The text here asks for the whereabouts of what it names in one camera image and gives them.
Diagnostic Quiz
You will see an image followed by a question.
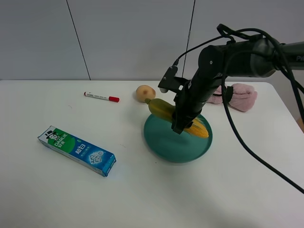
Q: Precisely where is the green blue toothpaste box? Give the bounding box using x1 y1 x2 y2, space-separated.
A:
38 126 116 177

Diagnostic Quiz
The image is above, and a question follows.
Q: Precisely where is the red capped white marker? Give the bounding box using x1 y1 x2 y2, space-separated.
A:
84 92 120 103

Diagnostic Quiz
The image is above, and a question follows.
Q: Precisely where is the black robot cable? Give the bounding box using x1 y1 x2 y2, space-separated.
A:
172 23 304 194

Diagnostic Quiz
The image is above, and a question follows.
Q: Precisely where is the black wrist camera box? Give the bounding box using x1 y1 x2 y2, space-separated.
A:
158 66 188 94

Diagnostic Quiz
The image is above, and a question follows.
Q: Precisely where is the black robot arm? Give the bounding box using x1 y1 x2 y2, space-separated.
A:
167 34 304 133

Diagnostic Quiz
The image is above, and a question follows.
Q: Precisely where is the yellow green toy corn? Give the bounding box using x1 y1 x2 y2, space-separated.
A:
144 98 209 138

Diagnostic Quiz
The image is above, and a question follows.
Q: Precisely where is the teal round plate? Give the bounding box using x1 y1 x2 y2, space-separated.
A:
143 114 213 163

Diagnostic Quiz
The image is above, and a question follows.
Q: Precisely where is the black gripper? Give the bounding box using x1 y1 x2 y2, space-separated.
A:
171 71 222 134

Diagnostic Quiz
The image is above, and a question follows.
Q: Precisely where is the yellow potato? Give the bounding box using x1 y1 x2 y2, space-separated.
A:
135 85 156 103

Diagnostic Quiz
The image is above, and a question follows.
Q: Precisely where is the pink rolled towel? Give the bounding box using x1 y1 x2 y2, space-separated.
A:
207 83 258 112

